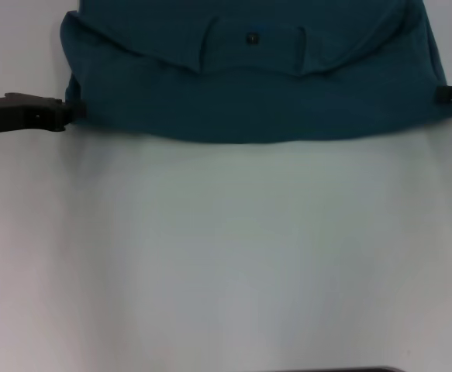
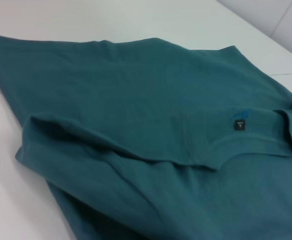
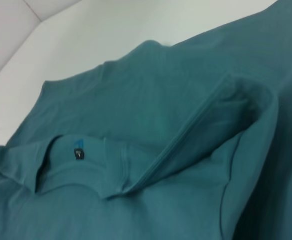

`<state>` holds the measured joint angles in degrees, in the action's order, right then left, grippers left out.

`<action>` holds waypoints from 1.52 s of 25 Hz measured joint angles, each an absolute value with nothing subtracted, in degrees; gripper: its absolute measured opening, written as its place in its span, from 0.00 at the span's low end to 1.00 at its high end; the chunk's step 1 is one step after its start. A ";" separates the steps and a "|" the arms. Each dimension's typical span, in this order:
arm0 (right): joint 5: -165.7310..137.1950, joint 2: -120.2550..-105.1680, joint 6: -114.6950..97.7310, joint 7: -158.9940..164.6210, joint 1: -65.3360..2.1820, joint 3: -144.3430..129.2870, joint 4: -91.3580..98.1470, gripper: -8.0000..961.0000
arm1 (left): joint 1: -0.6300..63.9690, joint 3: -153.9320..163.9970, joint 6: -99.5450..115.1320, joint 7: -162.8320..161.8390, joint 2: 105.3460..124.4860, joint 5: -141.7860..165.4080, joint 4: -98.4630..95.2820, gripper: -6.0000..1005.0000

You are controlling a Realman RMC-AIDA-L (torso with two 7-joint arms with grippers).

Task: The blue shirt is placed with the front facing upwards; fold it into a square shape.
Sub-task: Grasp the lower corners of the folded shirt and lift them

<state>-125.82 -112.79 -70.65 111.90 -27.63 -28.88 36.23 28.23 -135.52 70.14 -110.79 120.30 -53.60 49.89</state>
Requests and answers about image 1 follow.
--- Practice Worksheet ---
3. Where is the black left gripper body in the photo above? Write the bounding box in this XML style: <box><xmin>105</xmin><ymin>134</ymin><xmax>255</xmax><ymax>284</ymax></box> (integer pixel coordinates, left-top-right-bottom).
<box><xmin>0</xmin><ymin>91</ymin><xmax>74</xmax><ymax>136</ymax></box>

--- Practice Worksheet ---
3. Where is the teal T-shirt with FREE print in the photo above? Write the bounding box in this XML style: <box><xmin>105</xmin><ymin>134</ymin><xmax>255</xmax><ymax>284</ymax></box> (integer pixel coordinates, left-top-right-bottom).
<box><xmin>60</xmin><ymin>0</ymin><xmax>452</xmax><ymax>145</ymax></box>

